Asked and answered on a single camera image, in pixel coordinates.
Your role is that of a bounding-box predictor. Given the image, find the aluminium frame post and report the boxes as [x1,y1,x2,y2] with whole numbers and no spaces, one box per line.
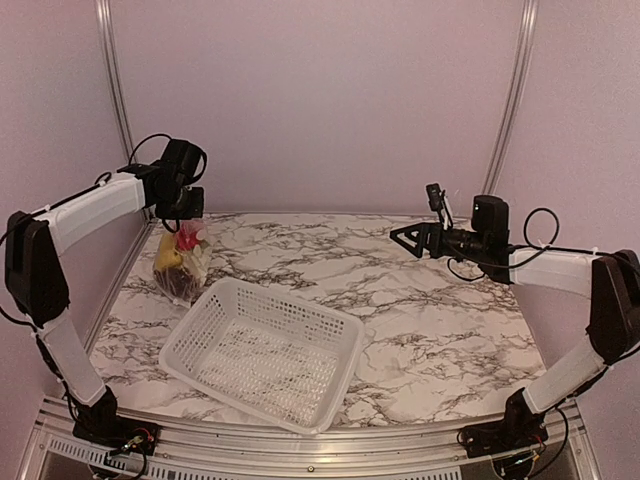
[95,0,134,160]
[482,0,539,195]

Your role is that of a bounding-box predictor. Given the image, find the purple fake grapes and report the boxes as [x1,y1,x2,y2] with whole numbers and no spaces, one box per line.
[154,268,199,300]

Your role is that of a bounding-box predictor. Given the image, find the red fake fruit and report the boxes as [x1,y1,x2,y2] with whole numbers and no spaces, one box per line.
[175,221,206,251]

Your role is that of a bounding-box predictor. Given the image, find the front aluminium rail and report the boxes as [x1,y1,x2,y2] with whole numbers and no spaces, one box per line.
[14,394,606,480]

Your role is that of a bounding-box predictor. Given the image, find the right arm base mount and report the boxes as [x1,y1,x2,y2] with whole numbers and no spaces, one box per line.
[456,392,548,458]

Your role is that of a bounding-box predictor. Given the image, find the right aluminium frame post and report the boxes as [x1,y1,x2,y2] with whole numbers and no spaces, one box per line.
[482,0,539,195]

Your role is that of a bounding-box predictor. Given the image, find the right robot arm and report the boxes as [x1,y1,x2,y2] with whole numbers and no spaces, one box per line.
[390,184,639,448]

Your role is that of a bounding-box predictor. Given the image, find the clear zip top bag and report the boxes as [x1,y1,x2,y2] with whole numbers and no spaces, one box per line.
[153,219,212,308]

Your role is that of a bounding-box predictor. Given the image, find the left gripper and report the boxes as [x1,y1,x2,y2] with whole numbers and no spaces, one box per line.
[155,183,203,220]

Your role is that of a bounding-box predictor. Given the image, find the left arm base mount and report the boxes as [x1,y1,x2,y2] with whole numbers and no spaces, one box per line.
[71,400,160,456]

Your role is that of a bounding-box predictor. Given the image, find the white plastic basket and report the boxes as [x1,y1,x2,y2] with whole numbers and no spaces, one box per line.
[158,278,365,435]

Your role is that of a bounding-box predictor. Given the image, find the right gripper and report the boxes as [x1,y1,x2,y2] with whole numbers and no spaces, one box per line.
[390,221,488,261]

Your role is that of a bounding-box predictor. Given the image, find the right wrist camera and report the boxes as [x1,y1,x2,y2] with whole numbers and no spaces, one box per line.
[425,183,454,230]

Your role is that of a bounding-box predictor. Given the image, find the left aluminium frame post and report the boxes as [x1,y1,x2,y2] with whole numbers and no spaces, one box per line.
[95,0,134,160]

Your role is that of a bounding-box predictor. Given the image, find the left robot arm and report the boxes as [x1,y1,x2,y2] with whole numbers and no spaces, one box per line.
[1,135,209,445]

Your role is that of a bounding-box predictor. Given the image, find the yellow fake corn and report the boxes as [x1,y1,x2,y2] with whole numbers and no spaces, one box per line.
[154,233,183,272]

